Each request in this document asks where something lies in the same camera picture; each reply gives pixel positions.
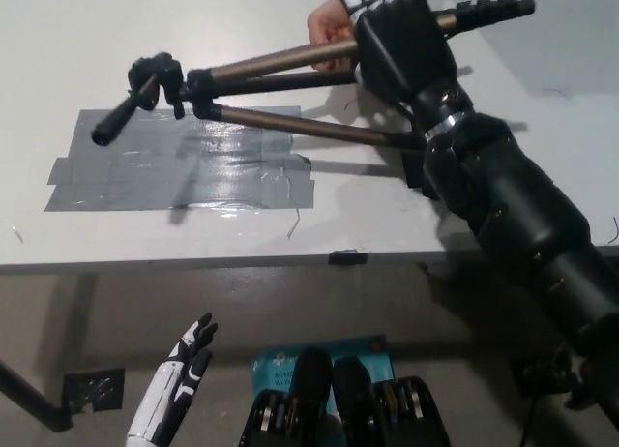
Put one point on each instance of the black slanted table leg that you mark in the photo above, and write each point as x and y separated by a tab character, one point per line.
29	396

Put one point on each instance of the robot left black body block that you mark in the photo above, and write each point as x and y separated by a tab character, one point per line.
309	389

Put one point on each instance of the black tape strip on edge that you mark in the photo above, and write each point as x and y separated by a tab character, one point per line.
347	257

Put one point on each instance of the person bare hand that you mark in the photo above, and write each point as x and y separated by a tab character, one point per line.
329	26

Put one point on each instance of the black crinkled floor tape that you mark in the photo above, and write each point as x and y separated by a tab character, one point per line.
94	389

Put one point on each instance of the bronze black camera tripod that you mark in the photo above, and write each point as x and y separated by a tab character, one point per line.
271	62

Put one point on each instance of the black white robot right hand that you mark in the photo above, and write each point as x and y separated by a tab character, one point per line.
406	45

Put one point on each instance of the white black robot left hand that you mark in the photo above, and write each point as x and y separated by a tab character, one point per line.
176	379

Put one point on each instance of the teal cardboard router box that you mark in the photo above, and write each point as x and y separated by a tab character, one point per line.
358	352

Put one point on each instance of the grey duct tape patch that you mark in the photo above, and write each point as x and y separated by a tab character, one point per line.
145	176

